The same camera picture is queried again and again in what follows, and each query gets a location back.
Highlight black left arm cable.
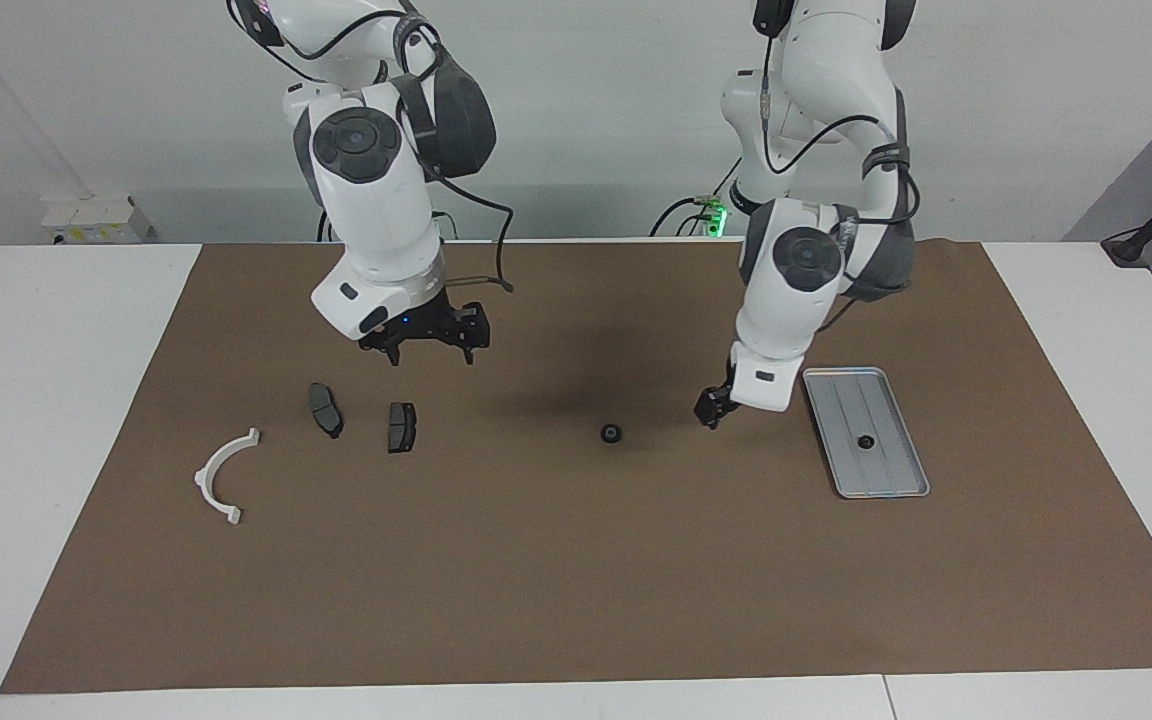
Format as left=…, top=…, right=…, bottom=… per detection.
left=758, top=20, right=922, bottom=226

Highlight brown table mat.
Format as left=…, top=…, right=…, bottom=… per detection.
left=0, top=240, right=1152, bottom=694

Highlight white box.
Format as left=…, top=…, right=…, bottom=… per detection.
left=41, top=195, right=152, bottom=245

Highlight silver metal tray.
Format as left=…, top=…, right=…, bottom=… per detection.
left=802, top=367, right=931, bottom=499

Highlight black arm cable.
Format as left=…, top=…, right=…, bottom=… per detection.
left=228, top=0, right=517, bottom=296
left=758, top=20, right=922, bottom=226

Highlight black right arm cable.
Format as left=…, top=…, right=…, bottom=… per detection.
left=228, top=0, right=517, bottom=296

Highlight elongated dark grey brake pad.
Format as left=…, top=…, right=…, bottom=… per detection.
left=308, top=383, right=345, bottom=440

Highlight black base cables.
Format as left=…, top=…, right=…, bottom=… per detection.
left=649, top=158, right=743, bottom=238

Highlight rectangular dark grey brake pad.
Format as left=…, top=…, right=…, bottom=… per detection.
left=387, top=401, right=418, bottom=455

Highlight white half-ring clamp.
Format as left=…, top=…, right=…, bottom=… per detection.
left=194, top=428, right=262, bottom=525

